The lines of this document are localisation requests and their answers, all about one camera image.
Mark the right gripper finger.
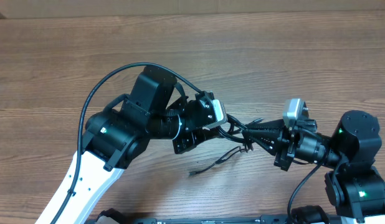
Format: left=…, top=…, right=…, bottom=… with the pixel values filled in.
left=242, top=129, right=282, bottom=156
left=245, top=118, right=285, bottom=130

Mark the black cable bundle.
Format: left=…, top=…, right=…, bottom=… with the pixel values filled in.
left=188, top=114, right=265, bottom=177

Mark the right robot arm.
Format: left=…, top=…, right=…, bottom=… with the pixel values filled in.
left=242, top=110, right=385, bottom=223

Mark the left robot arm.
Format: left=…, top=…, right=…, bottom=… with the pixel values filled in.
left=38, top=62, right=227, bottom=223

